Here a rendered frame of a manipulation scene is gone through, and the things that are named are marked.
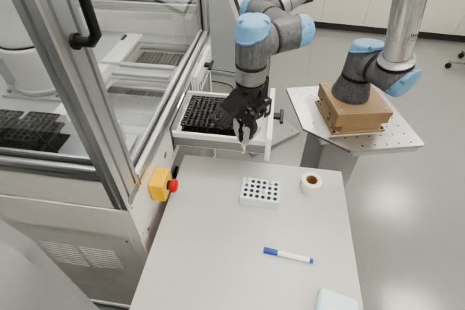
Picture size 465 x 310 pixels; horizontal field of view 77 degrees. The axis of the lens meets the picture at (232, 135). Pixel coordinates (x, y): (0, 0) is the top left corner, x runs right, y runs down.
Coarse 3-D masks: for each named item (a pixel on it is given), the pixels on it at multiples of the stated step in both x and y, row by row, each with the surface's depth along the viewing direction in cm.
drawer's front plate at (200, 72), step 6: (204, 54) 134; (210, 54) 143; (204, 60) 131; (210, 60) 144; (198, 66) 126; (198, 72) 123; (204, 72) 133; (192, 78) 120; (198, 78) 123; (204, 78) 134; (198, 84) 124; (198, 90) 125
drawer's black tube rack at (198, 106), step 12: (192, 96) 115; (204, 96) 115; (192, 108) 110; (204, 108) 110; (216, 108) 110; (192, 120) 104; (204, 120) 109; (204, 132) 104; (216, 132) 105; (228, 132) 104
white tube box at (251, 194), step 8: (248, 184) 97; (256, 184) 97; (264, 184) 99; (272, 184) 97; (280, 184) 97; (248, 192) 94; (256, 192) 96; (272, 192) 94; (240, 200) 94; (248, 200) 93; (256, 200) 92; (264, 200) 92; (272, 200) 92; (272, 208) 94
